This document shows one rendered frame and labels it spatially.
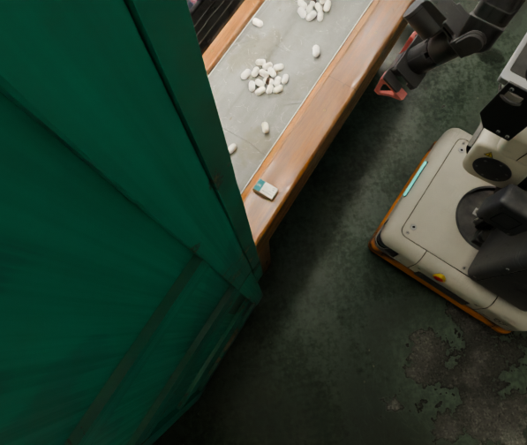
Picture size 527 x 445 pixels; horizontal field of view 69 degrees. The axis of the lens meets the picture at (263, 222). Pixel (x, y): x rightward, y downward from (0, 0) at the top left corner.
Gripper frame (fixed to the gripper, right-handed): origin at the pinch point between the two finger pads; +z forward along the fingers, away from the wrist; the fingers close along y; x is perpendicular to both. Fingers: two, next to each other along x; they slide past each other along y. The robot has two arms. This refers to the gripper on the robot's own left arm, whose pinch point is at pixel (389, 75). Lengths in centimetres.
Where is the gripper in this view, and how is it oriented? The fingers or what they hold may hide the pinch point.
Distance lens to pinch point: 97.5
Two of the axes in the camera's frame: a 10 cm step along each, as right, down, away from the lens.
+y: -5.7, 8.0, -1.9
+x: 7.5, 6.0, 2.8
